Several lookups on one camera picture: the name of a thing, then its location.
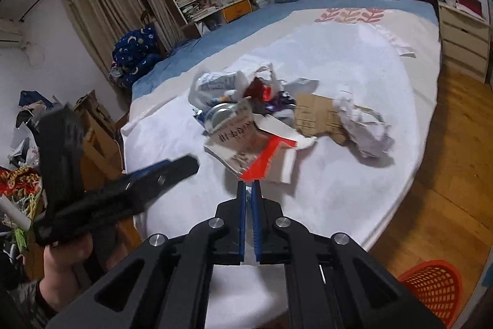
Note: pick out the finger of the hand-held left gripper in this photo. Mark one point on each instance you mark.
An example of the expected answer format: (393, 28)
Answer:
(161, 178)
(152, 167)

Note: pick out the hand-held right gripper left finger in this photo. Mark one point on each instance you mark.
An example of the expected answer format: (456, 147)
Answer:
(241, 215)

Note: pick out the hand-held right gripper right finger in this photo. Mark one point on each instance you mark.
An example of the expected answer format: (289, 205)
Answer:
(256, 221)

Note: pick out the red and white carton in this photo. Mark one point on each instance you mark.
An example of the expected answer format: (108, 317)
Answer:
(275, 155)

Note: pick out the orange plastic basket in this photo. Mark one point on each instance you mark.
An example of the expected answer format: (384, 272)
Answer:
(435, 286)

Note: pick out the person's left forearm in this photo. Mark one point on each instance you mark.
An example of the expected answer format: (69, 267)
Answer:
(27, 300)

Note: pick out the person's left hand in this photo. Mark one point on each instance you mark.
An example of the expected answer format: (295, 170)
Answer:
(65, 259)

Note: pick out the red and yellow woven bag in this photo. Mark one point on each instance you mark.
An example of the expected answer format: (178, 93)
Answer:
(19, 180)

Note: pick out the brown cardboard boxes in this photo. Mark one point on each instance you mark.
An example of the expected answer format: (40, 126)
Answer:
(100, 136)

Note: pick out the blue cloth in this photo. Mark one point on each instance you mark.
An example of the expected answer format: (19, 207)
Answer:
(32, 97)

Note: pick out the white roll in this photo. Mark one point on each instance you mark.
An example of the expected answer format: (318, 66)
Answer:
(14, 214)

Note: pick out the beige printed paper box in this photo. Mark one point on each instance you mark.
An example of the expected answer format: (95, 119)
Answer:
(238, 134)

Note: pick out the round metal can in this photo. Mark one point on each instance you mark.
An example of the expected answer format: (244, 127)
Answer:
(221, 114)

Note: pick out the white fleece blanket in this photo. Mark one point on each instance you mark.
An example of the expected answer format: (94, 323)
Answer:
(346, 190)

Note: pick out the white printed plastic bag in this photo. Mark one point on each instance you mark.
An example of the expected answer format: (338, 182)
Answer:
(219, 82)

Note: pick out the blue moon-print blanket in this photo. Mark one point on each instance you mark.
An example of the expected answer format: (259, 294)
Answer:
(134, 51)

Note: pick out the purple wrapper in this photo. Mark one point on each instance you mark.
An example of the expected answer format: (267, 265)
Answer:
(283, 102)

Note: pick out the brown cardboard piece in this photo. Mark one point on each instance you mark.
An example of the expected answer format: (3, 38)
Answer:
(316, 114)

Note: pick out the red snack packet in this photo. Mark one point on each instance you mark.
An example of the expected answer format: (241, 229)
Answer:
(260, 89)

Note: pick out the white air conditioner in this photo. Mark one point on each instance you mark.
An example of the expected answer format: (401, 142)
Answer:
(8, 30)

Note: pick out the crumpled white paper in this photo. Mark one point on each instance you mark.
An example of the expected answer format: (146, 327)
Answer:
(366, 134)

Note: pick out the white tissue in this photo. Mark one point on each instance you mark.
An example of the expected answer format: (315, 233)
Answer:
(304, 85)

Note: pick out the beige curtains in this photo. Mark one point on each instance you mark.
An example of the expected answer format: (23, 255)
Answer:
(104, 5)

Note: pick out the blue bedsheet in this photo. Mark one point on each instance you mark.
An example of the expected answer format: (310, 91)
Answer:
(246, 26)

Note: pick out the orange drawer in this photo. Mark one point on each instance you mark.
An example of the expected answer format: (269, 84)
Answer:
(237, 11)

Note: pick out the cream leaf-print bedspread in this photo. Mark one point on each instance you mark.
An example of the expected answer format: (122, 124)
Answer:
(308, 15)

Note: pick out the cream nightstand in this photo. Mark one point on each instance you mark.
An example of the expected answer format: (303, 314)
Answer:
(462, 40)

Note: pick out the red folder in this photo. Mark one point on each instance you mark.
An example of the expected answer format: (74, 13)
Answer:
(468, 3)

